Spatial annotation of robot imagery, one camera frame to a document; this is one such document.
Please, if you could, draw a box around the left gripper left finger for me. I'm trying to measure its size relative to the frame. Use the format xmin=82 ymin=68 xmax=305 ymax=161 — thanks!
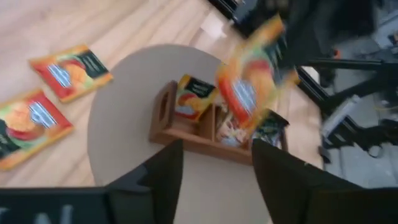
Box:
xmin=0 ymin=138 xmax=185 ymax=224

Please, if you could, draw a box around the wooden tea organizer box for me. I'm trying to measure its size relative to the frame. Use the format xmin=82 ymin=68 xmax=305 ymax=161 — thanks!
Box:
xmin=148 ymin=80 xmax=289 ymax=166

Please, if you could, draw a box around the dark blue tea packet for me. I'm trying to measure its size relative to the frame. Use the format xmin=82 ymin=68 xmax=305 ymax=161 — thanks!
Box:
xmin=251 ymin=109 xmax=290 ymax=147

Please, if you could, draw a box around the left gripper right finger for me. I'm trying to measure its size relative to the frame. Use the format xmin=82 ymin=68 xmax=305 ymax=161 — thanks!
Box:
xmin=251 ymin=138 xmax=398 ymax=224

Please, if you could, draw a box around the orange mango tea packet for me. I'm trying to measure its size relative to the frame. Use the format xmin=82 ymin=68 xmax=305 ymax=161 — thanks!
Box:
xmin=174 ymin=73 xmax=218 ymax=121
xmin=216 ymin=14 xmax=301 ymax=131
xmin=28 ymin=44 xmax=114 ymax=104
xmin=0 ymin=88 xmax=75 ymax=172

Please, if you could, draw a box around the round grey mat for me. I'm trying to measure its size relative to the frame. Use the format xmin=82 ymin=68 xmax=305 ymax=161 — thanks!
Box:
xmin=86 ymin=44 xmax=323 ymax=224

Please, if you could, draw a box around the beige peach tea packet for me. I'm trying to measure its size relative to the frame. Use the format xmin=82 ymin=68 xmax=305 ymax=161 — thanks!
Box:
xmin=216 ymin=108 xmax=252 ymax=147

